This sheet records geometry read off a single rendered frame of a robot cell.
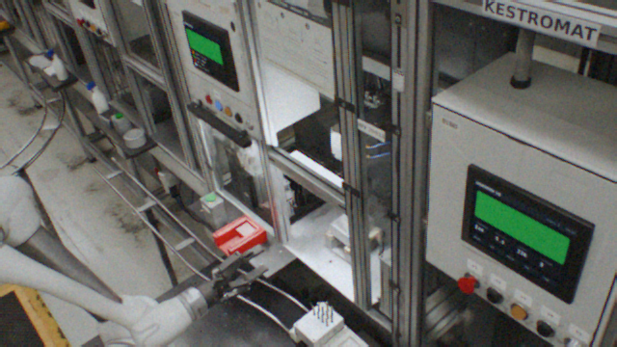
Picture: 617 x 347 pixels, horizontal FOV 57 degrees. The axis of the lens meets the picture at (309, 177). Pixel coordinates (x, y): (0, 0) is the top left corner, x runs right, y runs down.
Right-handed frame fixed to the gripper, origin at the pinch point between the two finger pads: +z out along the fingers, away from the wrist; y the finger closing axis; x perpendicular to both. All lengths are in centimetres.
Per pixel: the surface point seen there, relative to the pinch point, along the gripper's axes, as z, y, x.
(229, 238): 8.6, -20.1, 34.3
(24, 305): -63, -111, 164
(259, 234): 16.0, -16.7, 24.5
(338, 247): 34.5, -21.2, 2.7
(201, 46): 18, 52, 41
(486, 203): 18, 51, -64
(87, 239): -15, -112, 190
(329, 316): 11.0, -19.7, -18.6
